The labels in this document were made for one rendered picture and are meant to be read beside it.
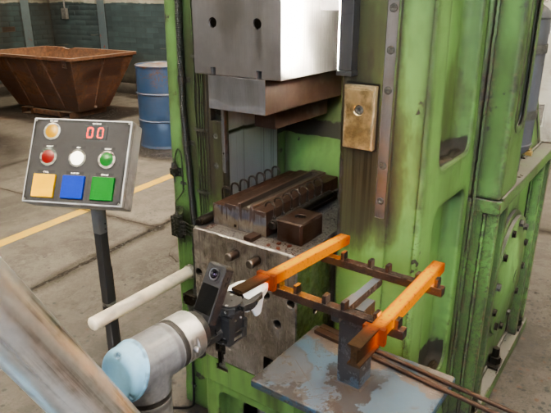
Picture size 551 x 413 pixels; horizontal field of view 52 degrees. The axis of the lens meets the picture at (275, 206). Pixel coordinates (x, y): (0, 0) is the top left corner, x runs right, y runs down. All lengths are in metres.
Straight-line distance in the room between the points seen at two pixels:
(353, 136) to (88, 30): 9.38
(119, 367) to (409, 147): 0.92
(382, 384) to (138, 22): 8.88
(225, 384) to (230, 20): 1.14
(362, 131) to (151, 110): 4.87
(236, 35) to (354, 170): 0.48
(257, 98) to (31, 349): 0.99
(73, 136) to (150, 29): 7.86
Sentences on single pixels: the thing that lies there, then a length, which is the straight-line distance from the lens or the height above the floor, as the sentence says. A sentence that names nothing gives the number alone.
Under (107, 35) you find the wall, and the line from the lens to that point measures 10.41.
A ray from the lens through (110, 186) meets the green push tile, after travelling 1.83.
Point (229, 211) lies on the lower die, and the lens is 1.70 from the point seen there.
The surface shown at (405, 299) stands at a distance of 1.22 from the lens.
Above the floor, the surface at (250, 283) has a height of 1.03.
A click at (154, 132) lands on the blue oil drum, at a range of 6.31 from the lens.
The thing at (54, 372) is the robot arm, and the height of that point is 1.14.
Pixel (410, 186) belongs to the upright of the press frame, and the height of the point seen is 1.10.
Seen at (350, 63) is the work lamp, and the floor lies 1.41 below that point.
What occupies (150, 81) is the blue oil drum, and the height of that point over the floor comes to 0.73.
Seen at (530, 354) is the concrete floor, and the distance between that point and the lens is 2.98.
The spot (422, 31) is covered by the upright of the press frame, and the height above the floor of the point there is 1.49.
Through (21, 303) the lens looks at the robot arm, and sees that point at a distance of 0.74.
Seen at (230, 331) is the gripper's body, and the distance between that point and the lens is 1.09.
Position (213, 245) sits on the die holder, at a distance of 1.70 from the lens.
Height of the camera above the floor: 1.57
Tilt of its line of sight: 20 degrees down
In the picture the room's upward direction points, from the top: straight up
